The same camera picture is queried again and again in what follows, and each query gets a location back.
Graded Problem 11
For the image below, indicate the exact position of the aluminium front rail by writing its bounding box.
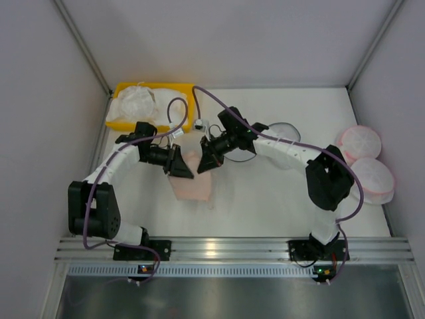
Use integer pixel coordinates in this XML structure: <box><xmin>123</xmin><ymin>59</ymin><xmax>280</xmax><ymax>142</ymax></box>
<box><xmin>54</xmin><ymin>237</ymin><xmax>414</xmax><ymax>265</ymax></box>

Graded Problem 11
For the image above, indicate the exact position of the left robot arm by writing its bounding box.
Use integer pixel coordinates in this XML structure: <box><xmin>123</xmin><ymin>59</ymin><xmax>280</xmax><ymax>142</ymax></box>
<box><xmin>68</xmin><ymin>122</ymin><xmax>194</xmax><ymax>246</ymax></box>

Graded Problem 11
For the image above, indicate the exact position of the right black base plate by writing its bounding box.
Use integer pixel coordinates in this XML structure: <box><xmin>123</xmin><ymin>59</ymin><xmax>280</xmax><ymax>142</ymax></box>
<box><xmin>288</xmin><ymin>238</ymin><xmax>347</xmax><ymax>263</ymax></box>

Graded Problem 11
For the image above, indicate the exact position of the pink bra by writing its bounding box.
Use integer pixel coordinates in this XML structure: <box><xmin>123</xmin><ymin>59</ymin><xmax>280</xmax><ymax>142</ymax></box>
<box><xmin>168</xmin><ymin>151</ymin><xmax>214</xmax><ymax>210</ymax></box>

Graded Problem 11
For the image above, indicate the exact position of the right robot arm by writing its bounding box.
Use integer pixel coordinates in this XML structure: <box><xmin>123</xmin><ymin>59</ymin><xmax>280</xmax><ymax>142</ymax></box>
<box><xmin>197</xmin><ymin>106</ymin><xmax>354</xmax><ymax>246</ymax></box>

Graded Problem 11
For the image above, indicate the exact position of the pink-trimmed laundry bag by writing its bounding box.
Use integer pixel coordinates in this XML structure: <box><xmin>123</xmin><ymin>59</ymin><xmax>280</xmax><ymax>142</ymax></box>
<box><xmin>337</xmin><ymin>125</ymin><xmax>382</xmax><ymax>161</ymax></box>
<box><xmin>351</xmin><ymin>158</ymin><xmax>395</xmax><ymax>205</ymax></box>

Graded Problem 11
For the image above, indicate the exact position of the left aluminium frame post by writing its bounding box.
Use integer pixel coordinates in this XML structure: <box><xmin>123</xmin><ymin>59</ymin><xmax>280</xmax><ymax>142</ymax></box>
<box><xmin>52</xmin><ymin>0</ymin><xmax>112</xmax><ymax>97</ymax></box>

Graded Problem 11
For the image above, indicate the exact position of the upper pink-trimmed laundry bag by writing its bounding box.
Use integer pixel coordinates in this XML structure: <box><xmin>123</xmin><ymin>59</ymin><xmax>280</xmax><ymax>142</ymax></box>
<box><xmin>337</xmin><ymin>125</ymin><xmax>382</xmax><ymax>161</ymax></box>

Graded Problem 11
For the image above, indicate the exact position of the clear mesh laundry bag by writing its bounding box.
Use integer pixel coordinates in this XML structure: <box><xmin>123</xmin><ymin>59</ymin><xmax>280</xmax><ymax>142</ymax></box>
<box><xmin>224</xmin><ymin>122</ymin><xmax>301</xmax><ymax>170</ymax></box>

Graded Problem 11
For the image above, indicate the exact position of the lower pink-trimmed laundry bag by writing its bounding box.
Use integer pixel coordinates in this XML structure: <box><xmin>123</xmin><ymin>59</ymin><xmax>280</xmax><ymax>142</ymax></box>
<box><xmin>351</xmin><ymin>158</ymin><xmax>395</xmax><ymax>205</ymax></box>

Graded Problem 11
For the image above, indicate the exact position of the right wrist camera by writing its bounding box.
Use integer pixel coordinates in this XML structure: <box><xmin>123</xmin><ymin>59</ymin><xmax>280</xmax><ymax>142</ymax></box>
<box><xmin>193</xmin><ymin>119</ymin><xmax>209</xmax><ymax>133</ymax></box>

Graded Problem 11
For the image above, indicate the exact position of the right aluminium frame post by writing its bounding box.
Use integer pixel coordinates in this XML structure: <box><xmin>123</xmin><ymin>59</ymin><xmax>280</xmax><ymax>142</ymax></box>
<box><xmin>345</xmin><ymin>0</ymin><xmax>406</xmax><ymax>94</ymax></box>

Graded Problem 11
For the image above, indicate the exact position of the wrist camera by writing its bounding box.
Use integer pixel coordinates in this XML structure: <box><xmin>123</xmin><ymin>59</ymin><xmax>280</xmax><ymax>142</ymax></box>
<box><xmin>193</xmin><ymin>119</ymin><xmax>209</xmax><ymax>133</ymax></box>
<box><xmin>167</xmin><ymin>128</ymin><xmax>185</xmax><ymax>145</ymax></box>

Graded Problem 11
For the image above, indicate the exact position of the white bra in bin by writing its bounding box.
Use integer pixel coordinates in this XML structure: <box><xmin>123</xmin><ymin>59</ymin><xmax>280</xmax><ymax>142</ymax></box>
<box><xmin>152</xmin><ymin>88</ymin><xmax>189</xmax><ymax>126</ymax></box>
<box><xmin>106</xmin><ymin>86</ymin><xmax>156</xmax><ymax>122</ymax></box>

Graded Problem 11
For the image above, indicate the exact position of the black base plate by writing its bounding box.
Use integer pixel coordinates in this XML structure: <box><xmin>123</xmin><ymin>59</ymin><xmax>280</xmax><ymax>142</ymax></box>
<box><xmin>288</xmin><ymin>238</ymin><xmax>347</xmax><ymax>263</ymax></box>
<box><xmin>112</xmin><ymin>239</ymin><xmax>172</xmax><ymax>261</ymax></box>

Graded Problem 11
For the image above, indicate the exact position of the aluminium frame post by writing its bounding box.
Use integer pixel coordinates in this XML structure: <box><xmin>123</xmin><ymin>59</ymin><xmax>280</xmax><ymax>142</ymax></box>
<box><xmin>52</xmin><ymin>0</ymin><xmax>112</xmax><ymax>97</ymax></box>
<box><xmin>345</xmin><ymin>0</ymin><xmax>406</xmax><ymax>94</ymax></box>

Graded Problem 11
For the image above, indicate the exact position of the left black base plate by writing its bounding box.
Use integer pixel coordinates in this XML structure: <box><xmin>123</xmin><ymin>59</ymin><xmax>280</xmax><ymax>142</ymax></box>
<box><xmin>112</xmin><ymin>239</ymin><xmax>172</xmax><ymax>261</ymax></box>

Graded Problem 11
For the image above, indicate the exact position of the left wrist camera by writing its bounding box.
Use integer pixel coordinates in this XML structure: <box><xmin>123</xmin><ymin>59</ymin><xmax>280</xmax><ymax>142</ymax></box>
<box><xmin>167</xmin><ymin>128</ymin><xmax>185</xmax><ymax>145</ymax></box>

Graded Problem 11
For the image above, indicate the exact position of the slotted white cable duct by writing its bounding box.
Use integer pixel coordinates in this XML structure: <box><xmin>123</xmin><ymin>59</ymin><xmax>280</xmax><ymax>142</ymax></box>
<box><xmin>68</xmin><ymin>264</ymin><xmax>333</xmax><ymax>278</ymax></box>

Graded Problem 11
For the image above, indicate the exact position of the yellow plastic bin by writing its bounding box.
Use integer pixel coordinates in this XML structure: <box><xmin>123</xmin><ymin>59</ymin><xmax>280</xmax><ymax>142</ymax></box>
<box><xmin>106</xmin><ymin>82</ymin><xmax>195</xmax><ymax>133</ymax></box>

